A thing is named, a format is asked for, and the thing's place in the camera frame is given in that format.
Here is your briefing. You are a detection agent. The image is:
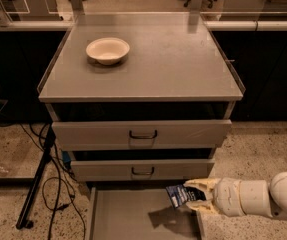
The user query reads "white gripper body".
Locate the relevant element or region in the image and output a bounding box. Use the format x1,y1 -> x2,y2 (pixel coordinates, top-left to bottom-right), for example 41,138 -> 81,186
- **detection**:
213,178 -> 245,217

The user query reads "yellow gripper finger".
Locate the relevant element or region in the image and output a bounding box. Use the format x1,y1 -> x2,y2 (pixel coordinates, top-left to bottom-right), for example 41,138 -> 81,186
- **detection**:
186,200 -> 220,215
184,178 -> 220,193

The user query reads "dark blue rxbar wrapper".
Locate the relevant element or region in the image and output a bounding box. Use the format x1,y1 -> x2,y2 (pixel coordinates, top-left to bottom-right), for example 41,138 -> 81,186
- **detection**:
166,184 -> 206,208

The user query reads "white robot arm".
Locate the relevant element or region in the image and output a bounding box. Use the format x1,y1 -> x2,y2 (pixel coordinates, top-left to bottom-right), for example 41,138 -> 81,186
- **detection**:
184,172 -> 287,221

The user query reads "bottom grey open drawer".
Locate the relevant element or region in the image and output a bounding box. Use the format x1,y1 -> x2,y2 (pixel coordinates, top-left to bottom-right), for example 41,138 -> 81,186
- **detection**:
86,184 -> 203,240

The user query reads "grey drawer cabinet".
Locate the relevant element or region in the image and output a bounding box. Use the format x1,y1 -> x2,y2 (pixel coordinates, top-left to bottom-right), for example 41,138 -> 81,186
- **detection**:
37,12 -> 246,240

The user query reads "middle grey drawer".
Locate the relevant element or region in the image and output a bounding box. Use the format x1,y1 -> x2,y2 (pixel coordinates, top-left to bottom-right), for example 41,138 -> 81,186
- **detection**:
71,159 -> 215,182

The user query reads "top grey drawer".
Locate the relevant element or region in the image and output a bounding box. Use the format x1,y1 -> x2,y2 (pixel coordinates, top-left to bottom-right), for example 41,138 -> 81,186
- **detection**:
52,120 -> 231,151

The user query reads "white paper bowl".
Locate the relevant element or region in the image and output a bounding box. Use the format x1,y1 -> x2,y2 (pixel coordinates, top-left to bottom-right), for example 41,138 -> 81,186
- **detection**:
86,37 -> 130,66

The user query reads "black tripod leg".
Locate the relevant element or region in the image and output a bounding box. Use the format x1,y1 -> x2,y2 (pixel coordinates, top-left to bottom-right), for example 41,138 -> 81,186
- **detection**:
15,127 -> 55,230

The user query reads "black floor cable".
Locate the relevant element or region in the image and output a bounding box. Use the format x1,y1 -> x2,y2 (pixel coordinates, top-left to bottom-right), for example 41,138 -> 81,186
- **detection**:
19,122 -> 87,240

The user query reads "white horizontal rail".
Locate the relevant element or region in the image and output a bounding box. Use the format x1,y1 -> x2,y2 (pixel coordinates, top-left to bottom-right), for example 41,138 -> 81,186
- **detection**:
0,21 -> 287,31

